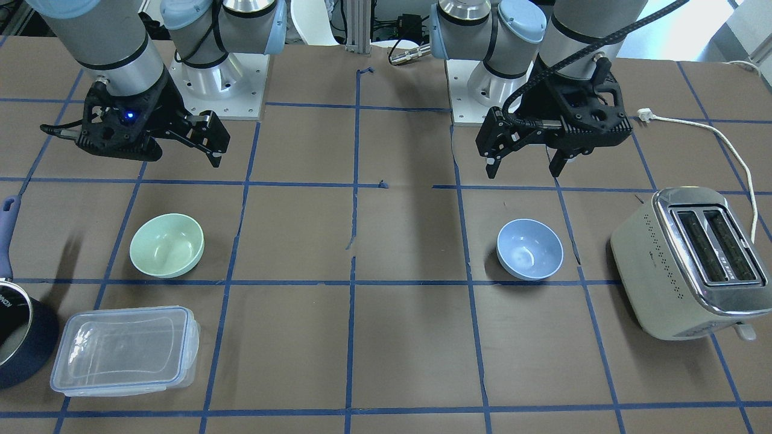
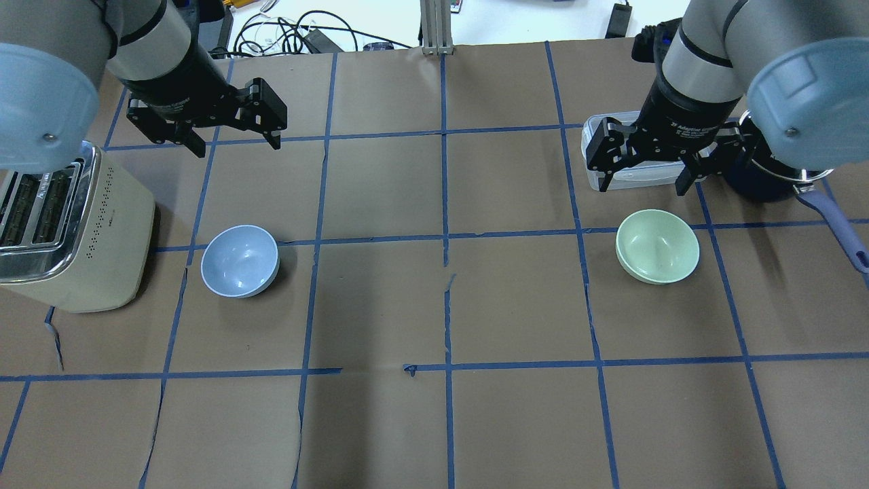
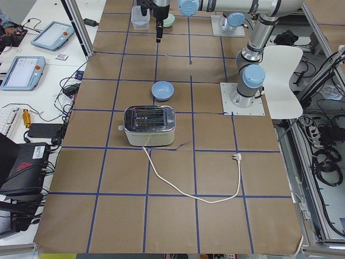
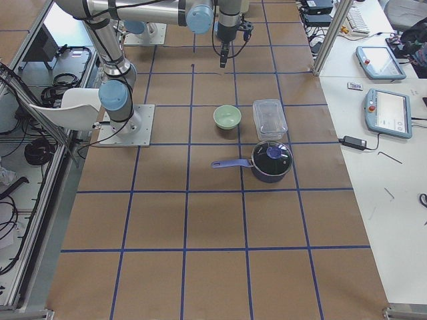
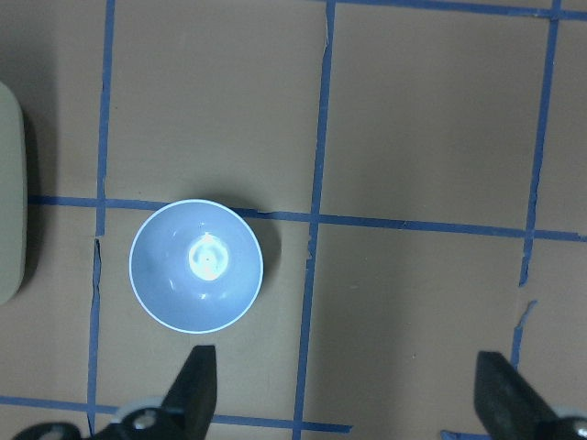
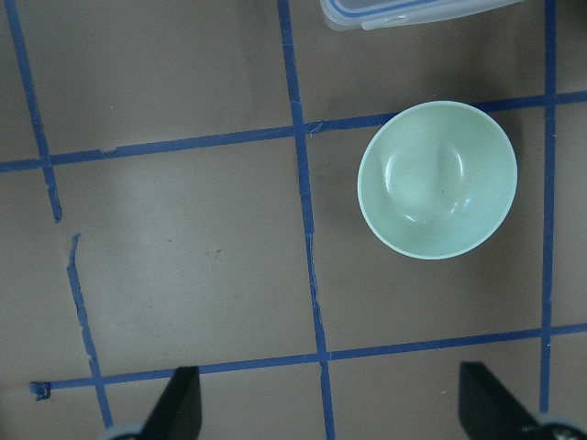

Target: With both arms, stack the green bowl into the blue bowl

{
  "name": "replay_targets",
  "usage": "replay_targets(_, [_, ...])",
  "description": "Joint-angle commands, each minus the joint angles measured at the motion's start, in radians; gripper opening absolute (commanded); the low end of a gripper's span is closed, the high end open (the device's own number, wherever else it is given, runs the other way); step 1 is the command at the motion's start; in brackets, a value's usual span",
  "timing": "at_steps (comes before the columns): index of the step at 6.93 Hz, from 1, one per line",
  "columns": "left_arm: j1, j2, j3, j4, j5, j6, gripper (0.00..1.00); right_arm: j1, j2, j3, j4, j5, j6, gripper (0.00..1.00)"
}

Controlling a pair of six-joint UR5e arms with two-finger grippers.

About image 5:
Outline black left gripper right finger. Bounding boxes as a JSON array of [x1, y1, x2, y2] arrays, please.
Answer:
[[473, 351, 586, 440]]

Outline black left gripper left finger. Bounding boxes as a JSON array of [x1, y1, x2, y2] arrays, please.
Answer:
[[94, 346, 216, 439]]

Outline blue bowl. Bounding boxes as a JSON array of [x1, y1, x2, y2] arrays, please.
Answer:
[[128, 199, 264, 335]]

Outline white toaster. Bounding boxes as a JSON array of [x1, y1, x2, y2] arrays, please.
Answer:
[[1, 84, 28, 303]]

